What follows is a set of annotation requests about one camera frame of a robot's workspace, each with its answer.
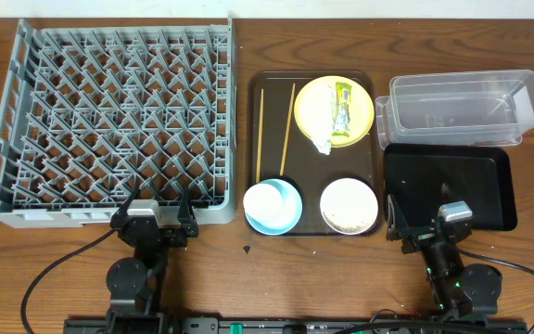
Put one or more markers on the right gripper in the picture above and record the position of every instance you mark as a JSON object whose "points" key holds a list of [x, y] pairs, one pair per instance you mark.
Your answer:
{"points": [[399, 228]]}

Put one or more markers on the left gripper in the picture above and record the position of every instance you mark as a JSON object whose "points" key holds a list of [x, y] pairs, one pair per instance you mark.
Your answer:
{"points": [[157, 230]]}

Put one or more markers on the pale pink bowl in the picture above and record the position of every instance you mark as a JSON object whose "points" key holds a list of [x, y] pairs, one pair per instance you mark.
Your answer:
{"points": [[349, 206]]}

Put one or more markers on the light blue bowl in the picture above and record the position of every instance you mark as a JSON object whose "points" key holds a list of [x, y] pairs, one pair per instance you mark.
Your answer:
{"points": [[289, 215]]}

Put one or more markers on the yellow round plate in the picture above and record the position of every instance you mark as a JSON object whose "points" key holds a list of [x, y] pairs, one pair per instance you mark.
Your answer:
{"points": [[362, 111]]}

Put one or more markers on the green snack wrapper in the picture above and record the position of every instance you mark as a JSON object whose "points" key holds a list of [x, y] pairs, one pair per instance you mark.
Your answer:
{"points": [[341, 125]]}

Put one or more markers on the white napkin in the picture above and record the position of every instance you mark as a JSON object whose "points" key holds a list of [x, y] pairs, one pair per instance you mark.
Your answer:
{"points": [[323, 118]]}

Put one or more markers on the wooden chopstick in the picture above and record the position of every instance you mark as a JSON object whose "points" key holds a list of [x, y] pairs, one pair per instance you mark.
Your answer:
{"points": [[259, 145], [287, 131]]}

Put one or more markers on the white cup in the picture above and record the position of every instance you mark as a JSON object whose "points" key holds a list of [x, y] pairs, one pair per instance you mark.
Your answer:
{"points": [[263, 203]]}

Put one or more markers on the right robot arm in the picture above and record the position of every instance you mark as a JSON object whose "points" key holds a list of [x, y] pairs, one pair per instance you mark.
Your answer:
{"points": [[463, 292]]}

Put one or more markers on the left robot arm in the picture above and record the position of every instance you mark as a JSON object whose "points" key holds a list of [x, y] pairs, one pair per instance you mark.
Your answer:
{"points": [[135, 282]]}

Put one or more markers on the black waste tray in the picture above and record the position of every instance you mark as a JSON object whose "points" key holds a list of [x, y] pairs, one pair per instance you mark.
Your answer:
{"points": [[421, 178]]}

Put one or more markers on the grey plastic dish rack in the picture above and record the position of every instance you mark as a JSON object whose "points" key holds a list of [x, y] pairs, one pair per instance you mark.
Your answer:
{"points": [[90, 115]]}

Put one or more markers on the dark brown serving tray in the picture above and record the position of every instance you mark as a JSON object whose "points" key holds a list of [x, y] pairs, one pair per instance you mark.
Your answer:
{"points": [[306, 169]]}

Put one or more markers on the clear plastic bin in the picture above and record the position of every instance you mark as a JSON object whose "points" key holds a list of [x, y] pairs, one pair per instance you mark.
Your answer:
{"points": [[475, 108]]}

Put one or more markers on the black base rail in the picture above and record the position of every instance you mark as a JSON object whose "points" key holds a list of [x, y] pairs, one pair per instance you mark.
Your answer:
{"points": [[208, 325]]}

